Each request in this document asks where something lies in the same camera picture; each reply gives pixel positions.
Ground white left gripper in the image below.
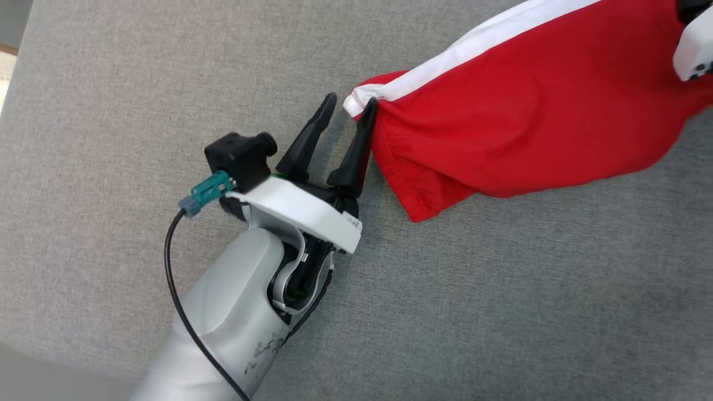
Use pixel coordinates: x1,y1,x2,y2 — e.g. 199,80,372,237
226,92,379,255

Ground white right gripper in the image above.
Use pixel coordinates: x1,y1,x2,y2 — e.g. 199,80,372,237
672,0,713,83

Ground red shorts with white trim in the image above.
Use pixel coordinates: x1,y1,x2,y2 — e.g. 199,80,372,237
343,0,713,223

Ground teal left cable connector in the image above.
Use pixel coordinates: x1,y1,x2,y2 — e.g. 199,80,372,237
178,170,233,218

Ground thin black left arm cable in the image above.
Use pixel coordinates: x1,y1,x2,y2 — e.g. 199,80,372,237
284,253,335,346

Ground black left camera cable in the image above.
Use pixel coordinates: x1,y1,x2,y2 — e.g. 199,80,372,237
164,209,251,401

